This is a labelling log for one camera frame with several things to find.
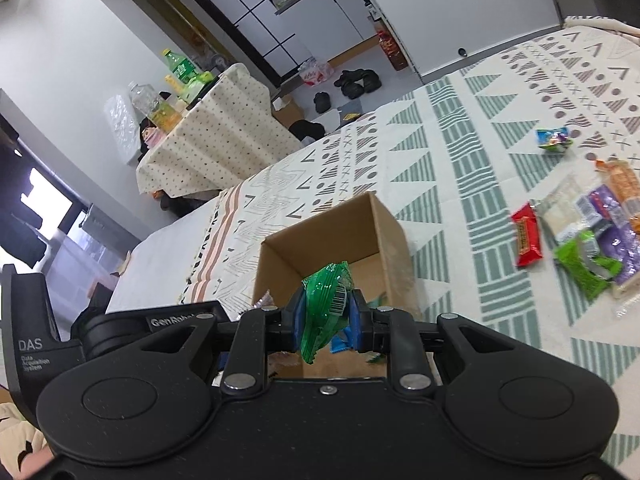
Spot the black bag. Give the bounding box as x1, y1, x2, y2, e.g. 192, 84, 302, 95
289, 119, 326, 142

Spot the patterned cream green blanket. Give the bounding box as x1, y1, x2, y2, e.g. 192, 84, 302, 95
182, 19, 640, 480

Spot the red snack packet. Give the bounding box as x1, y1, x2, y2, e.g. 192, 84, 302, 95
510, 201, 545, 269

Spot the green drink bottle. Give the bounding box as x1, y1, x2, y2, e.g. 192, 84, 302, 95
161, 48, 202, 87

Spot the bubble wrap pack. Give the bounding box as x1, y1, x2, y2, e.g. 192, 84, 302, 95
103, 87, 142, 164

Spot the small floor cardboard box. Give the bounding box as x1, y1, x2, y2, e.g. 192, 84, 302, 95
271, 97, 304, 129

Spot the light green pouch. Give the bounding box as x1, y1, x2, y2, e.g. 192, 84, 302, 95
181, 72, 217, 105

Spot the orange snack packet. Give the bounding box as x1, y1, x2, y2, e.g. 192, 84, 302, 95
594, 156, 640, 235

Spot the crumpled green snack packet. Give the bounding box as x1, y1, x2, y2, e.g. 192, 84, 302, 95
553, 229, 624, 304

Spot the blue snack packet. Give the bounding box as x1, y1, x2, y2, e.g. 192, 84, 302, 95
330, 327, 357, 355

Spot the pink white plastic bag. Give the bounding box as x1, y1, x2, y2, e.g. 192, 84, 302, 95
298, 57, 335, 86

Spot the table with dotted tablecloth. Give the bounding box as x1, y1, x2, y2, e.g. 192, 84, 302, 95
136, 63, 304, 199

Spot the white cabinet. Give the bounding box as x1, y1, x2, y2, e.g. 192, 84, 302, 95
274, 0, 416, 68

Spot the white flat box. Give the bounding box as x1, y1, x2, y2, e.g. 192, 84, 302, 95
320, 101, 362, 134

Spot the clear cracker packet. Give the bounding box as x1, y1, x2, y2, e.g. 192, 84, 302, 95
536, 173, 597, 244

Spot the purple snack packet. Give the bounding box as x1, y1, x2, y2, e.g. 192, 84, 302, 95
574, 184, 640, 287

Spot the green snack packet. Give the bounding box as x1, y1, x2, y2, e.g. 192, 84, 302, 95
553, 229, 624, 304
299, 261, 359, 366

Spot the white bed sheet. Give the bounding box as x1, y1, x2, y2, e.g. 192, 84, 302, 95
106, 187, 238, 314

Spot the small colourful blue packet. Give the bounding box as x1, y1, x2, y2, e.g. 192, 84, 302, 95
535, 126, 575, 157

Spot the black framed glass door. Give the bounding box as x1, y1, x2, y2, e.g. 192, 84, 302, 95
173, 0, 302, 92

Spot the pair of black shoes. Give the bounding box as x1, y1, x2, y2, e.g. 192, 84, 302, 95
333, 68, 381, 100

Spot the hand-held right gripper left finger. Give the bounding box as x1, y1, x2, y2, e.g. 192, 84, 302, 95
132, 290, 308, 395

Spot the red orange package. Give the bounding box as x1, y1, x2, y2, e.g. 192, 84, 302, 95
375, 29, 409, 72

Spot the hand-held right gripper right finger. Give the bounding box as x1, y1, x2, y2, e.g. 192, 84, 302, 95
348, 290, 521, 395

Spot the clear white snack packet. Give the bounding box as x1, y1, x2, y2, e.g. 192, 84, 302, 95
609, 279, 640, 320

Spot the brown cardboard box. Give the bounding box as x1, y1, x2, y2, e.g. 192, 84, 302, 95
251, 191, 424, 382

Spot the bright window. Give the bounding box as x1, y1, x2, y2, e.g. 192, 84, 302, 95
19, 166, 77, 234

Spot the clear bottle with yellow liquid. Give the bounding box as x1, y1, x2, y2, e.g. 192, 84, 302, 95
128, 81, 184, 132

